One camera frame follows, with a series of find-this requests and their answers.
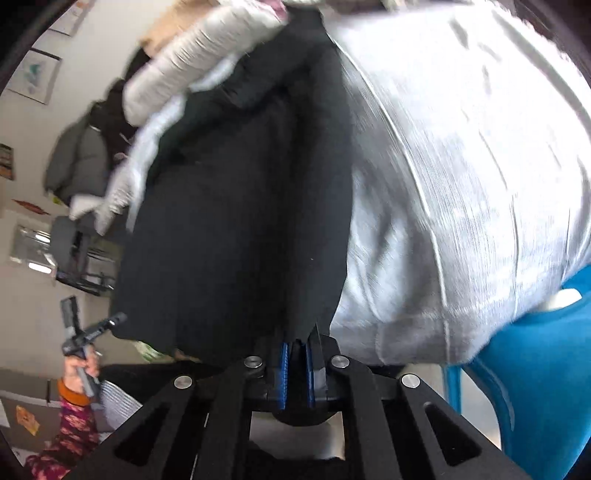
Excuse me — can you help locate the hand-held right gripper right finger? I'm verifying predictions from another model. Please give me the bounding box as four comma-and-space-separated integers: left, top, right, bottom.
298, 324, 533, 480

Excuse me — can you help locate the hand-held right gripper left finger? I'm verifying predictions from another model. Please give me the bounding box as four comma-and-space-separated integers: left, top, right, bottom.
65, 342, 291, 480

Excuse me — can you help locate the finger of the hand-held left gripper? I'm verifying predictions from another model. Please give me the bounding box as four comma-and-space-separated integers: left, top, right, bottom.
60, 296, 80, 341
84, 312, 129, 339

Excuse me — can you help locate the dark navy quilted coat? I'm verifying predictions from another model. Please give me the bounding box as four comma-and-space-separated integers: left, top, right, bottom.
108, 9, 357, 366

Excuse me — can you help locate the person's left forearm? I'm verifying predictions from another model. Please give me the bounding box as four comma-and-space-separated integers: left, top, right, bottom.
24, 377, 101, 477

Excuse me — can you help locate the person's left hand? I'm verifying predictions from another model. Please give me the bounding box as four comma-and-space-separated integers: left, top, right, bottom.
62, 352, 102, 394

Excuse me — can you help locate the dark grey chair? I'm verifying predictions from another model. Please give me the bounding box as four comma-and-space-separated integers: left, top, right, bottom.
51, 215, 119, 297

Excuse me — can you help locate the orange sticker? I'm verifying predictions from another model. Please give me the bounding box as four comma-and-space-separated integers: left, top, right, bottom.
15, 405, 41, 435

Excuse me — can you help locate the white patterned cloth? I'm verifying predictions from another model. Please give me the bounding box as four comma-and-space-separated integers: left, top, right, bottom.
95, 164, 141, 234

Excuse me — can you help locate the grey puffer jacket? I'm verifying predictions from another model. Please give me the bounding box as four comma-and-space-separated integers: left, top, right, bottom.
44, 113, 112, 207

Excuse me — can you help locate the brown fleece garment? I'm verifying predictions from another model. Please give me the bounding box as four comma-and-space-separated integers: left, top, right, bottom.
89, 46, 154, 158

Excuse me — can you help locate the blue plastic chair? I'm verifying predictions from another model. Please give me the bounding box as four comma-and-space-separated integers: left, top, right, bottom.
444, 267, 591, 480

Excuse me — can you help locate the light grey garment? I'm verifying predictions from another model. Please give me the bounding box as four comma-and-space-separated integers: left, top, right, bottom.
323, 0, 588, 371

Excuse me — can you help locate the red-brown wall ornament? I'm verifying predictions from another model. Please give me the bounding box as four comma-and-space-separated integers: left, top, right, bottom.
12, 198, 50, 216

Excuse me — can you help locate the colourful wall sticker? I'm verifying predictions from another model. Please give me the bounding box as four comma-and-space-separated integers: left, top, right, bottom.
0, 143, 16, 182

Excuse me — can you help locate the framed wall picture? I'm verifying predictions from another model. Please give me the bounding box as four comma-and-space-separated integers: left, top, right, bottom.
47, 0, 96, 38
6, 47, 64, 107

